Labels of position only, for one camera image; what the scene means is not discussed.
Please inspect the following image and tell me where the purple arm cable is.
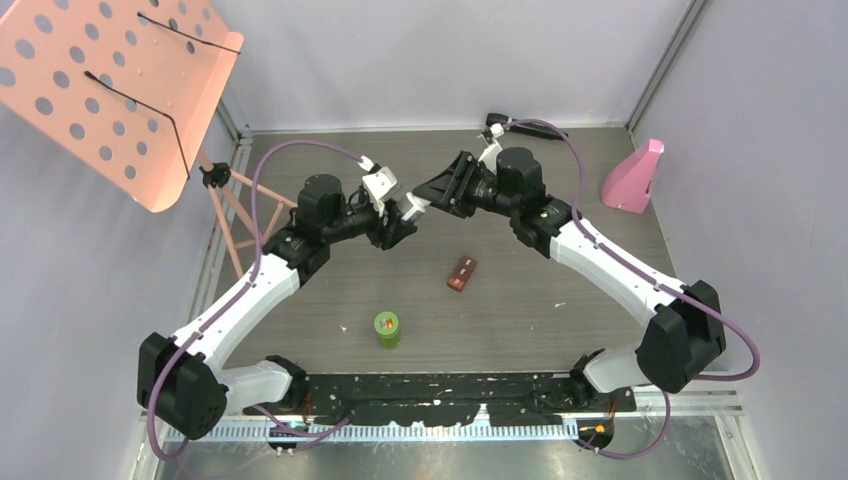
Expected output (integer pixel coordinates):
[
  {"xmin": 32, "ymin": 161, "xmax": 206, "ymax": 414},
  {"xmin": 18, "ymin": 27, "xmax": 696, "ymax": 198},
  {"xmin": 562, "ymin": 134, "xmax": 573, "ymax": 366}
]
[
  {"xmin": 493, "ymin": 119, "xmax": 762, "ymax": 460},
  {"xmin": 145, "ymin": 139, "xmax": 379, "ymax": 462}
]

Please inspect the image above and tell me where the brown translucent pill container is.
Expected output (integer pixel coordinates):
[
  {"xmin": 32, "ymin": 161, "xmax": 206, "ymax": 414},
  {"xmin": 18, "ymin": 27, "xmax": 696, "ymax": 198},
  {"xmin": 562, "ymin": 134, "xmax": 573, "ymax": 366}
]
[{"xmin": 446, "ymin": 255, "xmax": 477, "ymax": 292}]

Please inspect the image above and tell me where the pink music stand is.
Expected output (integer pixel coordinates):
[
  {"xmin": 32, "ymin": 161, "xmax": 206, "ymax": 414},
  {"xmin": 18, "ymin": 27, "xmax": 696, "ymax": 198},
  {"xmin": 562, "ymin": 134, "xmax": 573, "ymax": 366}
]
[{"xmin": 1, "ymin": 1, "xmax": 271, "ymax": 256}]

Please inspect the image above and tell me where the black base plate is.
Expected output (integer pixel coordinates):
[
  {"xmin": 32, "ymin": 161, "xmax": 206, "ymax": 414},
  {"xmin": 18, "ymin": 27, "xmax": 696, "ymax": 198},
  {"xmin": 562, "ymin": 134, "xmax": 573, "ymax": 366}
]
[{"xmin": 306, "ymin": 372, "xmax": 636, "ymax": 427}]

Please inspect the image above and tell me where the pink wedge object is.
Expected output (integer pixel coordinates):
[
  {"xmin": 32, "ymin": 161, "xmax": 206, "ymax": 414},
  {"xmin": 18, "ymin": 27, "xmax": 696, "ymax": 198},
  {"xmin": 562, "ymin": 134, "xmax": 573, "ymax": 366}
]
[{"xmin": 600, "ymin": 139, "xmax": 664, "ymax": 214}]

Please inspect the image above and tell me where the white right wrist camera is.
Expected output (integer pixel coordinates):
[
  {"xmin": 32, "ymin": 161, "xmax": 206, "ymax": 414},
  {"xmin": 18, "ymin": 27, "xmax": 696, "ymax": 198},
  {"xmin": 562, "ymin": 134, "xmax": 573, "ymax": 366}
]
[{"xmin": 478, "ymin": 123, "xmax": 505, "ymax": 172}]

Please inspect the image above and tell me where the green black pill bottle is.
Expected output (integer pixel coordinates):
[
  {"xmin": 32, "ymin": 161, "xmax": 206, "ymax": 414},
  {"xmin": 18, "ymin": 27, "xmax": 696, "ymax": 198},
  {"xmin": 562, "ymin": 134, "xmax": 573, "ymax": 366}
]
[{"xmin": 374, "ymin": 311, "xmax": 402, "ymax": 349}]

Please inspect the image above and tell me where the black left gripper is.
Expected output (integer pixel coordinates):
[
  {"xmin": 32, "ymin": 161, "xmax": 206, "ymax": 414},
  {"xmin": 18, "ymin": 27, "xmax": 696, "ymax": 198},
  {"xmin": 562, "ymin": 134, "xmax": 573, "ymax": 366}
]
[{"xmin": 323, "ymin": 195, "xmax": 416, "ymax": 250}]

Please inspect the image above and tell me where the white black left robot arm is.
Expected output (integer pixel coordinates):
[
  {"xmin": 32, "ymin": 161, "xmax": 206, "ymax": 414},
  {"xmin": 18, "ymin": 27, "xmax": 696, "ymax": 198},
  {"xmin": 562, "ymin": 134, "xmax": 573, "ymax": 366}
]
[{"xmin": 137, "ymin": 168, "xmax": 429, "ymax": 440}]

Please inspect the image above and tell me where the white capped pill bottle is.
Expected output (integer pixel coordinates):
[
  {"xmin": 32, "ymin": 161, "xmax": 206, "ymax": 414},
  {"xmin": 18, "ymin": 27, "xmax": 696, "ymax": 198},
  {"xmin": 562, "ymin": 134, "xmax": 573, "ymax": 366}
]
[{"xmin": 397, "ymin": 192, "xmax": 430, "ymax": 224}]

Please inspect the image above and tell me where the black microphone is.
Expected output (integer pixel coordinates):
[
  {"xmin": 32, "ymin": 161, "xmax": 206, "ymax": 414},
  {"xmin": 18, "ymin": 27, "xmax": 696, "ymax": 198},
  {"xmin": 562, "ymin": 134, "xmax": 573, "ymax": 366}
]
[{"xmin": 485, "ymin": 112, "xmax": 562, "ymax": 141}]

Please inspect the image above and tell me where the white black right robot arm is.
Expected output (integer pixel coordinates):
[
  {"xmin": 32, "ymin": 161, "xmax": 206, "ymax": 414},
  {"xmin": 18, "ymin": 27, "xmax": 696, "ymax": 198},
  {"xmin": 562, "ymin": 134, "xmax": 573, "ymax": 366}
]
[{"xmin": 413, "ymin": 147, "xmax": 726, "ymax": 411}]

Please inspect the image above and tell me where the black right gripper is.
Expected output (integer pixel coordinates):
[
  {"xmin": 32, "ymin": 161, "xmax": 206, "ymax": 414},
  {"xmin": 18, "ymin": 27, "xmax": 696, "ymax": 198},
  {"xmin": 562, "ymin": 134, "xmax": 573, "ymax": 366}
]
[{"xmin": 412, "ymin": 152, "xmax": 518, "ymax": 221}]

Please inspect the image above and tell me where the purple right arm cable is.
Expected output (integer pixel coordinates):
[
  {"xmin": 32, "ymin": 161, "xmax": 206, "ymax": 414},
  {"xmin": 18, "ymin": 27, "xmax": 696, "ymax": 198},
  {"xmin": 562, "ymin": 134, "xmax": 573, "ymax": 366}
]
[{"xmin": 493, "ymin": 119, "xmax": 762, "ymax": 460}]

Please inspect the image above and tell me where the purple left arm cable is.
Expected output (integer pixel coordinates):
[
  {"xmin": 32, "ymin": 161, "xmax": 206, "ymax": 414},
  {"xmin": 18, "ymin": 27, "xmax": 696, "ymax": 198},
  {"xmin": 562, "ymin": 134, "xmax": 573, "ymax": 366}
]
[{"xmin": 145, "ymin": 139, "xmax": 379, "ymax": 462}]

